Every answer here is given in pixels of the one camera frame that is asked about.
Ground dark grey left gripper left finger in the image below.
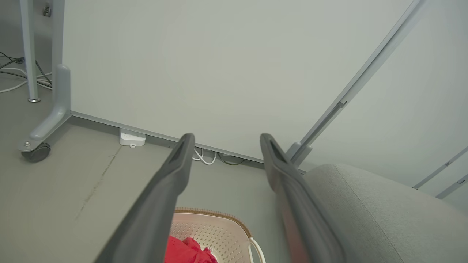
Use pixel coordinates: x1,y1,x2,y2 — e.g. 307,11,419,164
94,133,195,263

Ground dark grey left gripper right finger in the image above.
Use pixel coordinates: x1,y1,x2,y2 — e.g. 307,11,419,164
260,133,346,263

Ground red garment with white trim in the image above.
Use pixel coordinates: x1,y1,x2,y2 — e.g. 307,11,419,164
164,236,219,263

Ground grey fabric sofa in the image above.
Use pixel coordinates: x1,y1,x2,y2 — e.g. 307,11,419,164
304,163,468,263

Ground beige perforated laundry basket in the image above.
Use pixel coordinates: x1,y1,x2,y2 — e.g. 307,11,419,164
170,207,266,263

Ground white power strip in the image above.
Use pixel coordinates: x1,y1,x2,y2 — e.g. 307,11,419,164
119,129,146,148

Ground black caster wheel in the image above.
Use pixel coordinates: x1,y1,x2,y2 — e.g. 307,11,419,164
21,142,52,163

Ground large white partition panel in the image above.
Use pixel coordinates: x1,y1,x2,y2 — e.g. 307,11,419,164
18,0,426,172

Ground grey metal table leg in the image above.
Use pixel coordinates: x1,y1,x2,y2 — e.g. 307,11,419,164
20,0,41,103

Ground white looped cable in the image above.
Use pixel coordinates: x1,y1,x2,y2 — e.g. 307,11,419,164
193,148,217,165

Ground dark cable under partition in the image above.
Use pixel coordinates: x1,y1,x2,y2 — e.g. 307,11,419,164
219,153,245,165

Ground white floor cable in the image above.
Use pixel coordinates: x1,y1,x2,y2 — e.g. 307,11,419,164
0,68,53,94

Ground black floor cables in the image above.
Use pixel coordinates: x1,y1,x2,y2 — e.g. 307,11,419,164
0,51,53,88

